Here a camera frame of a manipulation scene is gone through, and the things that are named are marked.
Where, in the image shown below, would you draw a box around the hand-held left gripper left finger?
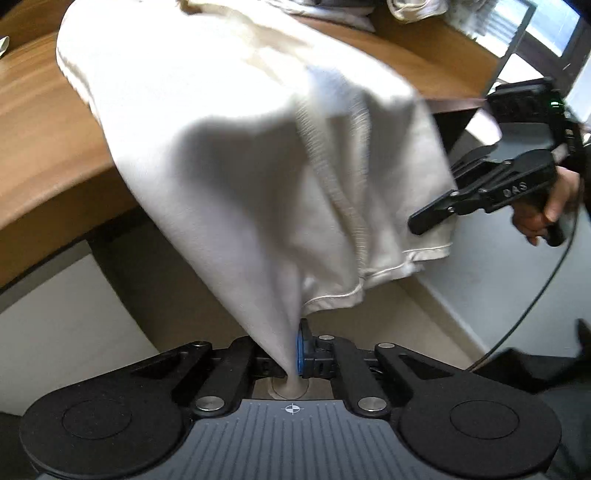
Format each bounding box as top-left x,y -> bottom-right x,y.
115,336 -> 283,418

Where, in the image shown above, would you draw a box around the white folded clothes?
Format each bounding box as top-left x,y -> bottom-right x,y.
272,0 -> 377,34

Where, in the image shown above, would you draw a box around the person's right hand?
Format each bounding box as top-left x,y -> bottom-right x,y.
512,165 -> 583,247

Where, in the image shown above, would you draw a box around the cream shirt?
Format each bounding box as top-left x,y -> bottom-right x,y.
55,0 -> 459,400

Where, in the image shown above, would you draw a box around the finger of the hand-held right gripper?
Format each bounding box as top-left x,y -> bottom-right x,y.
408,188 -> 485,236
449,147 -> 502,191

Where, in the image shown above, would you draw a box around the cream cloth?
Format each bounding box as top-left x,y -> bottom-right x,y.
387,0 -> 446,23

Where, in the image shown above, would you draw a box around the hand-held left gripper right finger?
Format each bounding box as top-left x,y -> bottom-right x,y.
296,319 -> 467,418

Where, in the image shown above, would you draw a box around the window with dark frame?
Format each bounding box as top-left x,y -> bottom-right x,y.
471,0 -> 591,125

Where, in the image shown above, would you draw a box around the black cable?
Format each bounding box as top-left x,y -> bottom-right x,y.
466,115 -> 583,372

